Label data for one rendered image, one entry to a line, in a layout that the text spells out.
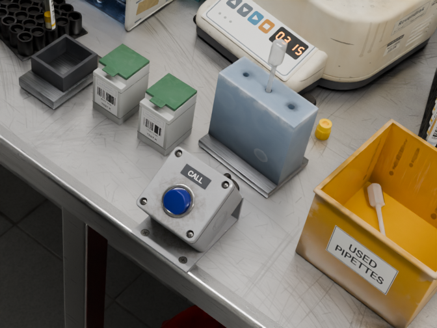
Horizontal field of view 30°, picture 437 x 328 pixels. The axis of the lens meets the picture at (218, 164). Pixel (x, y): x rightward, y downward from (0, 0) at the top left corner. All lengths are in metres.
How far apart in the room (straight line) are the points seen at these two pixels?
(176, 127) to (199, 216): 0.14
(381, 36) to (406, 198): 0.19
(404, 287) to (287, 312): 0.11
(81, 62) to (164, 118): 0.13
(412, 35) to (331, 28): 0.13
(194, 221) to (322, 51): 0.29
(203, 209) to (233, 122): 0.13
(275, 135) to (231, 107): 0.06
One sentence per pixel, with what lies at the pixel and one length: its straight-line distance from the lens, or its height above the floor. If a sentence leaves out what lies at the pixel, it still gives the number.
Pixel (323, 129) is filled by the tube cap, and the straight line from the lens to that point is 0.92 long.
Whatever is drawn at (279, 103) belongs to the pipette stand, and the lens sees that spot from 0.81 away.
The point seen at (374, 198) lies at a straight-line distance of 0.86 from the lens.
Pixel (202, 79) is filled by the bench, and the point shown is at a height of 0.88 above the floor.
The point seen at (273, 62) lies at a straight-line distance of 0.79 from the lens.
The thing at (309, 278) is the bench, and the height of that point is 0.87.
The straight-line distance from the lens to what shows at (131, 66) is 0.87.
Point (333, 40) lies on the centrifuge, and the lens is 0.94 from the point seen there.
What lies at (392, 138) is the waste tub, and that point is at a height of 0.96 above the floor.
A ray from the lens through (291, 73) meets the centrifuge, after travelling 0.94.
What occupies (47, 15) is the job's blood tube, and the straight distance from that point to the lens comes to 0.97.
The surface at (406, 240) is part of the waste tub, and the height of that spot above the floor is 0.88.
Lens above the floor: 1.53
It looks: 49 degrees down
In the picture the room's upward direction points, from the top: 11 degrees clockwise
